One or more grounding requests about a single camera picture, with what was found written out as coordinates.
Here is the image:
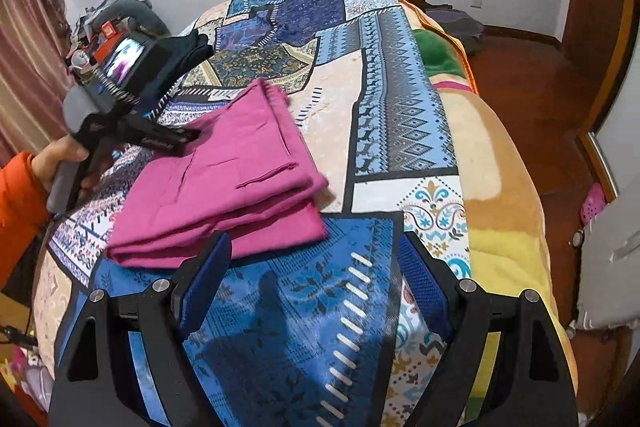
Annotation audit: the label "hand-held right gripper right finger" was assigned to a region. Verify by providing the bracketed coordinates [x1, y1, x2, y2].
[397, 232, 573, 427]

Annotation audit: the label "black pants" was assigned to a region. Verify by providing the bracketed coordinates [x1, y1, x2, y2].
[145, 31, 215, 95]

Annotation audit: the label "person's left hand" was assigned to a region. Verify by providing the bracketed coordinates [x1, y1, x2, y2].
[31, 134, 101, 195]

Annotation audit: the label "white cabinet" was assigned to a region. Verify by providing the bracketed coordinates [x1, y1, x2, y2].
[575, 184, 640, 330]

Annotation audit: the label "pink slipper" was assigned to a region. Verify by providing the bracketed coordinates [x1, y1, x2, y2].
[580, 182, 606, 226]

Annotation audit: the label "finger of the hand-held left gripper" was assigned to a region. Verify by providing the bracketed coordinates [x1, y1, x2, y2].
[121, 113, 202, 156]

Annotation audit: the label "pink pants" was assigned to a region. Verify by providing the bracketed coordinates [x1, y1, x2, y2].
[106, 78, 330, 269]

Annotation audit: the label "grey bag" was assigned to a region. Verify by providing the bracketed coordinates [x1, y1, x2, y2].
[427, 7, 485, 54]

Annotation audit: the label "striped pink curtain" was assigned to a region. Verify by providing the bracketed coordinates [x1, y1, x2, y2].
[0, 0, 76, 160]

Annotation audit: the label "blue patchwork blanket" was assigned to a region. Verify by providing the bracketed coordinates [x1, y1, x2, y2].
[32, 0, 473, 427]

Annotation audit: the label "wooden door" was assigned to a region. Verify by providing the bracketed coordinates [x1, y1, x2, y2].
[564, 0, 632, 150]

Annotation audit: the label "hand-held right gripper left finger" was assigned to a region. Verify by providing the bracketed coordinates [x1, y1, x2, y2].
[49, 231, 233, 427]

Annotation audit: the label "orange box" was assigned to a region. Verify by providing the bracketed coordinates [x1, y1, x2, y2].
[94, 22, 122, 58]

